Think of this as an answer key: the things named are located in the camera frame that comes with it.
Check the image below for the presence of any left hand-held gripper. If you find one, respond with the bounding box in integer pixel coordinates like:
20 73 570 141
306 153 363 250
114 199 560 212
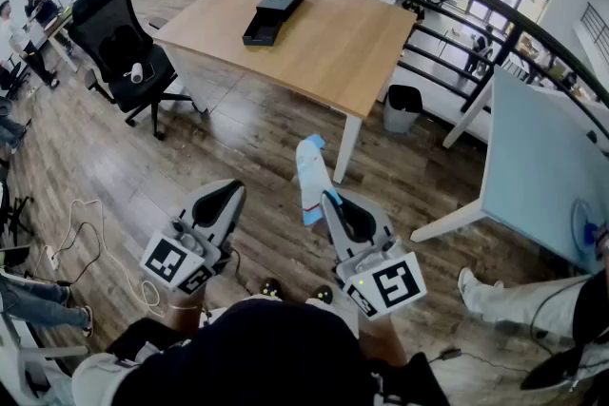
140 179 246 296

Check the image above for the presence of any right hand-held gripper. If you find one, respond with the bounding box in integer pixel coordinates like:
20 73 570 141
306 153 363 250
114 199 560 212
321 189 428 322

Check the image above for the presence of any white blue packet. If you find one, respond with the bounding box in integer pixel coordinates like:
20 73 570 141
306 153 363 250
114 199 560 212
295 133 342 227

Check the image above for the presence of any dark teal cardboard box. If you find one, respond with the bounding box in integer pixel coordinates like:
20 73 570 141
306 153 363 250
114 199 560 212
242 0 305 48

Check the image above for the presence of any person's left forearm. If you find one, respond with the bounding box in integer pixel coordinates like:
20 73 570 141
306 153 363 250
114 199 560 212
166 284 208 346

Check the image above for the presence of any person's right forearm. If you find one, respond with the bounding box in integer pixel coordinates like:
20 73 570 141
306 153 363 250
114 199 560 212
356 313 410 370

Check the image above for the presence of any grey trash bin black bag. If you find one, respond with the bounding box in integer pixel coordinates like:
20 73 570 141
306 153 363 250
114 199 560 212
383 84 423 135

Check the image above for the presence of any person's black shirt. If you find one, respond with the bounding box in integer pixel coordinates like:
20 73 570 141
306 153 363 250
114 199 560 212
70 297 451 406

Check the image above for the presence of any black power adapter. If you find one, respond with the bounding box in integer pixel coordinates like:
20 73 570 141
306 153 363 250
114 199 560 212
427 346 462 365

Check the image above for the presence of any white lint roller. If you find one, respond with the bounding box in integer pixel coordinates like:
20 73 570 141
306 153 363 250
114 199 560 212
122 61 145 85

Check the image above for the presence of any wooden table with white legs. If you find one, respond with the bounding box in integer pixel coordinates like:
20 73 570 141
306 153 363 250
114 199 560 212
150 0 418 184

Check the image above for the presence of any pale blue table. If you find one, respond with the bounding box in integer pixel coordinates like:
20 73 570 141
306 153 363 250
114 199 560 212
409 65 609 275

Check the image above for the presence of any black mesh office chair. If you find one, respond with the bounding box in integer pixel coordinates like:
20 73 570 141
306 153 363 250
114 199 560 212
69 0 201 142

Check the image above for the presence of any pale blue round desk fan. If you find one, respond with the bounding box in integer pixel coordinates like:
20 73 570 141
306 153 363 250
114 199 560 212
570 198 601 261

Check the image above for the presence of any white desk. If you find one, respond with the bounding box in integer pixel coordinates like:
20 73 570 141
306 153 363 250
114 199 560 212
0 299 91 400

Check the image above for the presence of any white floor cable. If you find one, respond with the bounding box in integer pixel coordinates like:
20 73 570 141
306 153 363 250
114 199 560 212
49 198 166 319

